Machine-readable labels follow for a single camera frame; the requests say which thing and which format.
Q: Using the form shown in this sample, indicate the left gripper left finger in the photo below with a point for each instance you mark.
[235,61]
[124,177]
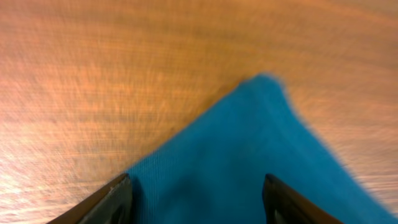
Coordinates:
[111,204]

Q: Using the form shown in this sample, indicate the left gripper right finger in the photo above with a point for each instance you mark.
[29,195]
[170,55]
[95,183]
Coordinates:
[284,205]

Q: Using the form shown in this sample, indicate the blue t-shirt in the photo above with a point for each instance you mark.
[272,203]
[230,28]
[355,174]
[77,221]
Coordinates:
[213,171]

